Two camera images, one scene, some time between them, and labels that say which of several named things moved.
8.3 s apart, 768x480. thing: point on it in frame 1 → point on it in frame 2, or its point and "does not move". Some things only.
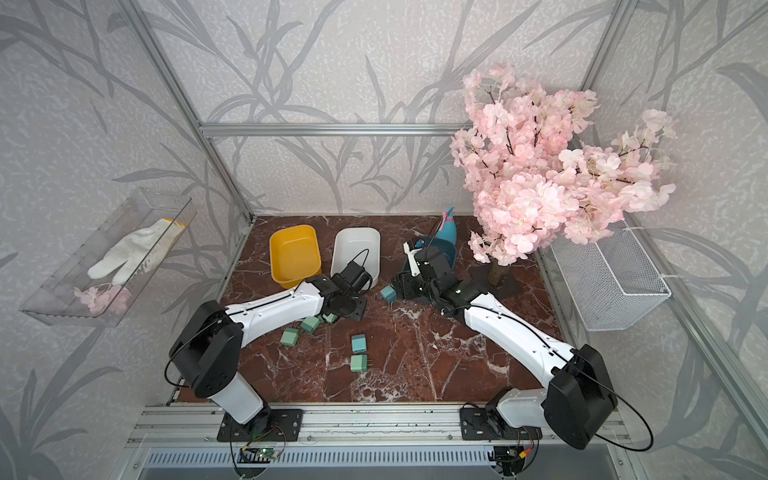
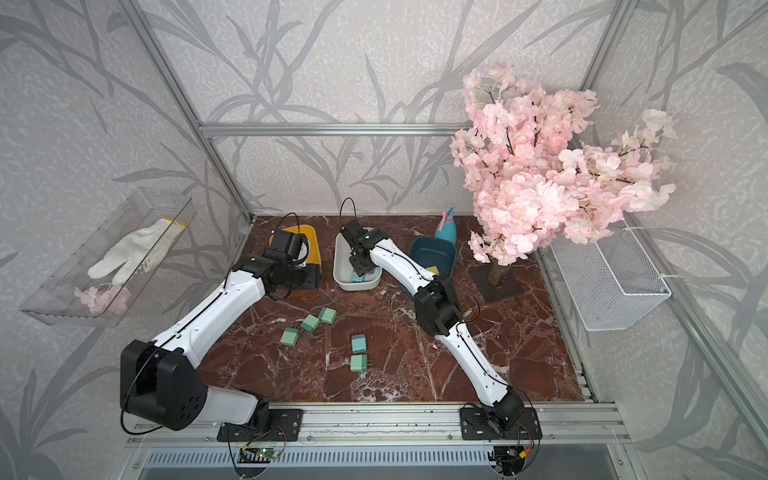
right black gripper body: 413,287 → 356,266
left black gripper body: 354,308 → 301,276
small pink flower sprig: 104,298 does not move
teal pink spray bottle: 448,228 does not move
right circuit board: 509,458 does not move
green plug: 359,363 does not move
